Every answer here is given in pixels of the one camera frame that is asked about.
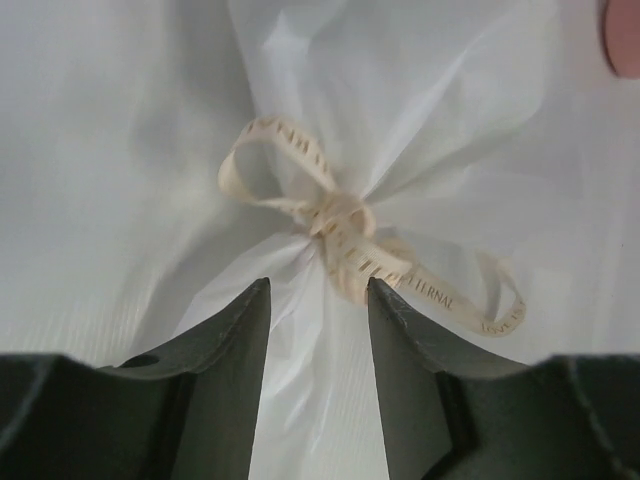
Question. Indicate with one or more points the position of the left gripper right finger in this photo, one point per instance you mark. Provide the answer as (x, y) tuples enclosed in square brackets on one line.
[(451, 410)]

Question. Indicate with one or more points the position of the white wrapping paper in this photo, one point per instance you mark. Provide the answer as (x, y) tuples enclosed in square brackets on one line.
[(468, 126)]

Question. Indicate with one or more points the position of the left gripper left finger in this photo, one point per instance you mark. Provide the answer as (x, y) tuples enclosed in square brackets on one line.
[(186, 409)]

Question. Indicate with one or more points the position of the cream printed ribbon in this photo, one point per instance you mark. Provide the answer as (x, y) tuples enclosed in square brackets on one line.
[(346, 227)]

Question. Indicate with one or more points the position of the pink tall vase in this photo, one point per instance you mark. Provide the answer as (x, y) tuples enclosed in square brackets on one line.
[(620, 37)]

